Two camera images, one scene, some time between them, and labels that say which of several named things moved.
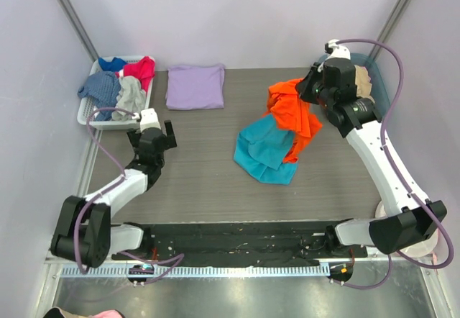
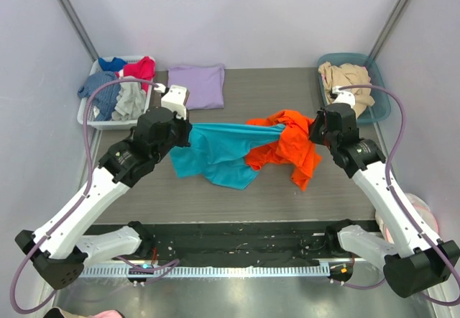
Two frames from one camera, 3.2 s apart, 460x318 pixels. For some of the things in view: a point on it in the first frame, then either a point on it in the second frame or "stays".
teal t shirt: x=261 y=149 -> x=216 y=152
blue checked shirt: x=104 y=88 stays
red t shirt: x=144 y=70 stays
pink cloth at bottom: x=108 y=314 stays
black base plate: x=241 y=244 stays
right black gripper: x=307 y=85 -> x=315 y=129
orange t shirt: x=292 y=114 -> x=295 y=146
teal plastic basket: x=379 y=91 stays
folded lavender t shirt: x=195 y=88 stays
